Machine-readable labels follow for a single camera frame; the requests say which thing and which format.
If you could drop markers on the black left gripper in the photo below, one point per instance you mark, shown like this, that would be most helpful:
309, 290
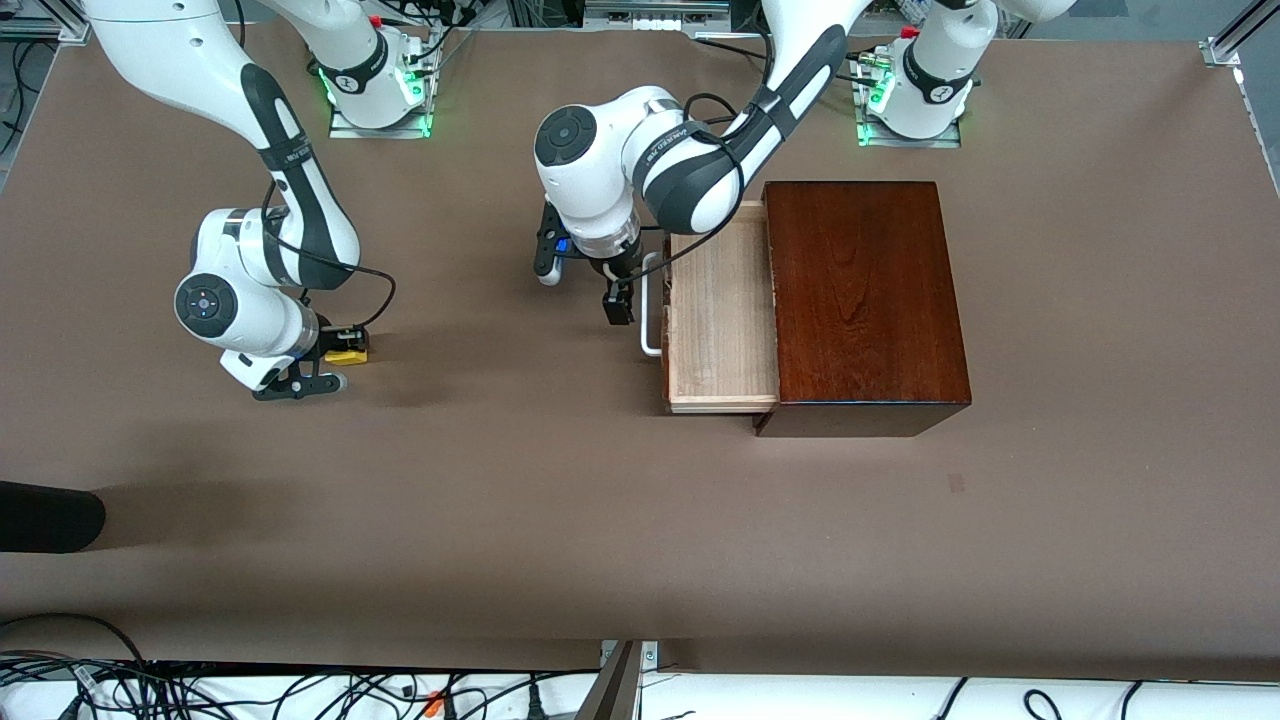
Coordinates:
622, 269

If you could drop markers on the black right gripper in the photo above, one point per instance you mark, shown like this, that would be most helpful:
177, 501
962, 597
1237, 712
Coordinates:
331, 341

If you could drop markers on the yellow wooden block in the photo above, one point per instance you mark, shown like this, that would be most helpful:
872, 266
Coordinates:
350, 357

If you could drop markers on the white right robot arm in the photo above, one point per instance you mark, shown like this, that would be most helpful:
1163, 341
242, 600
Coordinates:
200, 60

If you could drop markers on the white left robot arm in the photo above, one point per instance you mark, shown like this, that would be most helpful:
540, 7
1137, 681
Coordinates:
600, 180

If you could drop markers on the dark brown wooden cabinet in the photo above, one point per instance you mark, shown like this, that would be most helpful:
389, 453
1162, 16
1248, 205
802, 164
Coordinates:
860, 300

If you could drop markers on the silver power strip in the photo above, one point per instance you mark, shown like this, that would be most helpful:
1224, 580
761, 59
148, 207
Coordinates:
655, 22

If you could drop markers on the black ribbed cylinder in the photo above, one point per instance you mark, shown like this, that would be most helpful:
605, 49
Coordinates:
50, 515

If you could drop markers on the orange plug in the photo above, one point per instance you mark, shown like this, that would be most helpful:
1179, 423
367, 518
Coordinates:
435, 704

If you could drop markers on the dark grey metal profile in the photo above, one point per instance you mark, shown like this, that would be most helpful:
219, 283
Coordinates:
612, 690

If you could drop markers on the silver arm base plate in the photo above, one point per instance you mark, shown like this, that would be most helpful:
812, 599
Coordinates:
945, 142
345, 132

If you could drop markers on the small silver bracket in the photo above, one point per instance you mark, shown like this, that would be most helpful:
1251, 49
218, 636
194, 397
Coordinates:
650, 655

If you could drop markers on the aluminium frame profile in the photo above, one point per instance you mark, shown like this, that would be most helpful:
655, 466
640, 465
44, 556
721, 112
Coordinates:
1225, 48
60, 30

